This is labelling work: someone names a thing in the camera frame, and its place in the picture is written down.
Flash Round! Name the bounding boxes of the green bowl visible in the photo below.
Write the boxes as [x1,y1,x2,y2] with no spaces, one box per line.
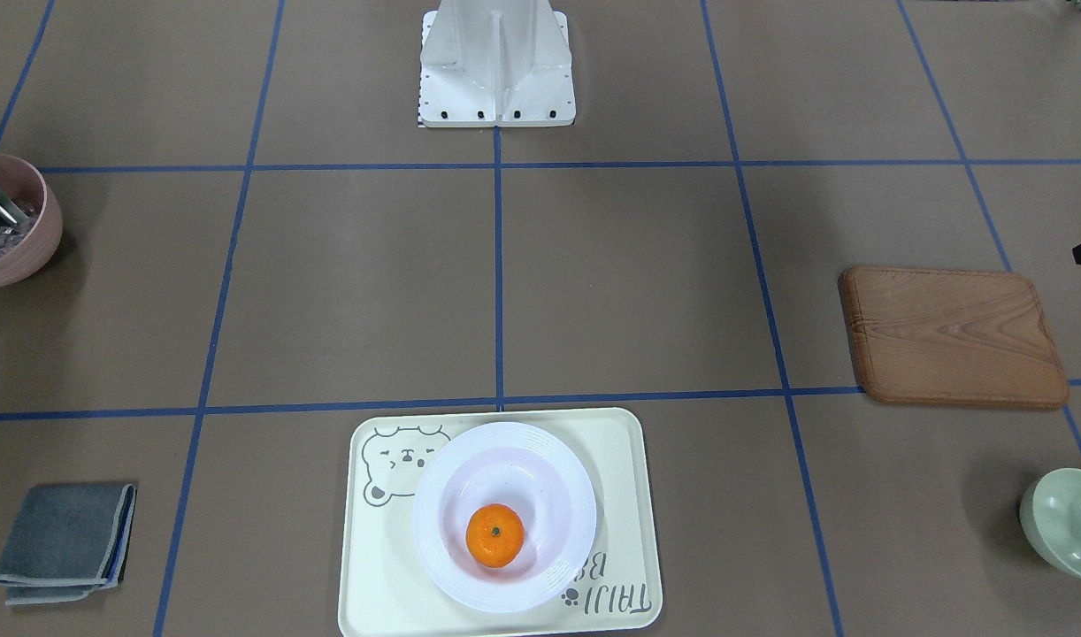
[1018,468,1081,578]

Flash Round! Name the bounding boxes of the orange fruit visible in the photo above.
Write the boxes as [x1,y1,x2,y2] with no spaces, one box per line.
[466,503,525,569]

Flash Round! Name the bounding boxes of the white round plate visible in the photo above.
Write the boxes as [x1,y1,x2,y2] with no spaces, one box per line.
[412,422,598,614]

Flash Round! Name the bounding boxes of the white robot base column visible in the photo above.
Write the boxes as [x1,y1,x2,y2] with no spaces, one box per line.
[417,1,577,128]

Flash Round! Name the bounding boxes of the wooden cutting board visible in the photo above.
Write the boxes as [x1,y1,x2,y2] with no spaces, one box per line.
[837,265,1070,411]

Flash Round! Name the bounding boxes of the cream bear tray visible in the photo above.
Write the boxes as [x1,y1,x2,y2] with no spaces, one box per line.
[337,407,664,636]

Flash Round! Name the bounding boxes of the grey folded cloth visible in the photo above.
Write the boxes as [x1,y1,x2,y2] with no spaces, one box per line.
[0,481,139,606]

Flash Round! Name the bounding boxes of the pink bowl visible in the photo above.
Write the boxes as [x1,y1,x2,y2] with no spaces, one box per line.
[0,154,64,288]

